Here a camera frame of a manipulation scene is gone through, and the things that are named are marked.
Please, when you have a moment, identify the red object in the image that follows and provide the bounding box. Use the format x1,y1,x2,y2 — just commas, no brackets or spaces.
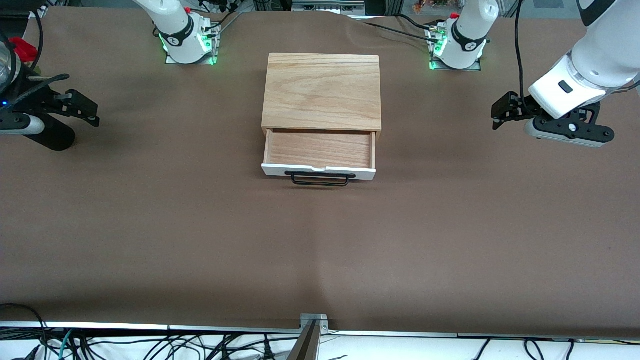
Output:
7,37,39,64

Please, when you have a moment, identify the grey background equipment box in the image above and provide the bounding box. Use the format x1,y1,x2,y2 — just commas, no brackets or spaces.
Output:
292,0,367,14

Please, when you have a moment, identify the white-fronted wooden drawer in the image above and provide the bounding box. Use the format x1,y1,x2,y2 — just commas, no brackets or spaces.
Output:
261,128,377,181

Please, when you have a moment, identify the black metal drawer handle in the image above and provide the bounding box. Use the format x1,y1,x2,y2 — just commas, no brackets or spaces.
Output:
285,171,357,187

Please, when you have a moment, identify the black cable hanging from arm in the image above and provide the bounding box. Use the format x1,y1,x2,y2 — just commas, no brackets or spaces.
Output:
514,0,530,108

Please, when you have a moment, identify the aluminium table edge rail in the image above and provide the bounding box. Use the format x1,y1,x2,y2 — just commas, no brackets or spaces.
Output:
0,320,640,344

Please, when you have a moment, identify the light wooden drawer cabinet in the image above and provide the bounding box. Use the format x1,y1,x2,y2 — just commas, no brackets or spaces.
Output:
261,53,383,143

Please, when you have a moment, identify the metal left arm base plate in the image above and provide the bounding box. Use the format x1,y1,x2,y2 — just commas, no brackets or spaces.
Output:
429,25,484,72

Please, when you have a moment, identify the grey metal camera mount bracket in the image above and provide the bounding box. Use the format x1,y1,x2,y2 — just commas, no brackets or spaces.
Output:
299,313,331,336

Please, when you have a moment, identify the brown table cover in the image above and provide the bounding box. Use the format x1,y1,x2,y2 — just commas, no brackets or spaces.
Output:
0,6,640,339

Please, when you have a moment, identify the black looped floor cable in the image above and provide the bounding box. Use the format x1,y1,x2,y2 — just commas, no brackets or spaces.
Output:
0,302,52,360

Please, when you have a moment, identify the black cable lying on cover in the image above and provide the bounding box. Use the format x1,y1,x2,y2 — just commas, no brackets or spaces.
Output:
350,14,442,42

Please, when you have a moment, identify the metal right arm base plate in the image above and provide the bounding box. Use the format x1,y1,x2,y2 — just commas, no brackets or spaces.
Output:
164,22,222,66

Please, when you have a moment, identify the dark camera mount pole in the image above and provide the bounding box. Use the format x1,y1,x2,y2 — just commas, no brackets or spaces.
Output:
286,321,321,360

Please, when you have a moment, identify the teal cable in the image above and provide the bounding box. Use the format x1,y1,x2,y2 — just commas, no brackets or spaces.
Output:
56,329,75,360

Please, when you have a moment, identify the black cable beside red object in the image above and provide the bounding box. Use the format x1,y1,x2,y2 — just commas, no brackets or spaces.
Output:
29,9,47,70

